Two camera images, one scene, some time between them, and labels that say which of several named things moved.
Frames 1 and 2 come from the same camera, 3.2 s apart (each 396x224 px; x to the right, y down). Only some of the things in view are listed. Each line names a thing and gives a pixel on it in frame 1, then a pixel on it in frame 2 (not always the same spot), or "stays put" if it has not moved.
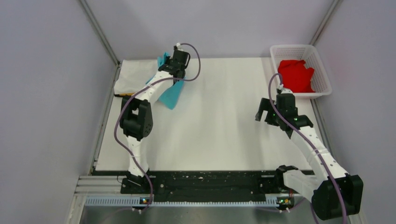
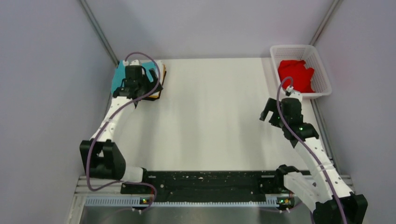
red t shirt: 295,76 stays put
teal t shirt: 169,99 to 119,73
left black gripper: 168,60 to 152,86
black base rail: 215,183 stays put
